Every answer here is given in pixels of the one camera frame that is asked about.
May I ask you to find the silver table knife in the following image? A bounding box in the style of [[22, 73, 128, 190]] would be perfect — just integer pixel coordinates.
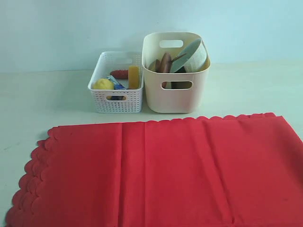
[[148, 61, 156, 72]]

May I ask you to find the wooden chopstick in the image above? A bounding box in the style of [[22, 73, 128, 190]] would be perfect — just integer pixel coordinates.
[[171, 53, 187, 63]]

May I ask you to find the brown wooden plate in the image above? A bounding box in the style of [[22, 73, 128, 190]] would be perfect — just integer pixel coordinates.
[[158, 52, 172, 73]]

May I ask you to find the dark wooden spoon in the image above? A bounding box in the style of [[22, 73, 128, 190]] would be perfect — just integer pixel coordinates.
[[155, 59, 160, 72]]

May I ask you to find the red sausage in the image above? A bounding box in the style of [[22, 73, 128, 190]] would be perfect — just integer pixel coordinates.
[[110, 70, 128, 79]]

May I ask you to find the yellow cheese wedge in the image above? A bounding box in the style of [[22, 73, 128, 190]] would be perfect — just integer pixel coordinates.
[[128, 66, 140, 89]]

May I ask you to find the yellow lemon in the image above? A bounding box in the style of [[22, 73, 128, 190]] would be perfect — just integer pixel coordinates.
[[92, 79, 114, 90]]

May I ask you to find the white ceramic bowl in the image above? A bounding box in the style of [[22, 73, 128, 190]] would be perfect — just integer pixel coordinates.
[[170, 38, 207, 73]]

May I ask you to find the white perforated plastic basket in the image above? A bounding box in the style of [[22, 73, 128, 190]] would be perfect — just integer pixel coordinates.
[[88, 52, 144, 114]]

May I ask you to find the red scalloped placemat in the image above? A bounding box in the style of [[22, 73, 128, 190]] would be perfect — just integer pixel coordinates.
[[6, 113, 303, 227]]

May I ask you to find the cream plastic bin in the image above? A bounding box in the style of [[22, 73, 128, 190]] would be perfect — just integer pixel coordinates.
[[142, 32, 211, 113]]

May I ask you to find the blue white milk carton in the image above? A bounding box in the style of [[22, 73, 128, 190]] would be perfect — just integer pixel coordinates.
[[106, 75, 126, 101]]

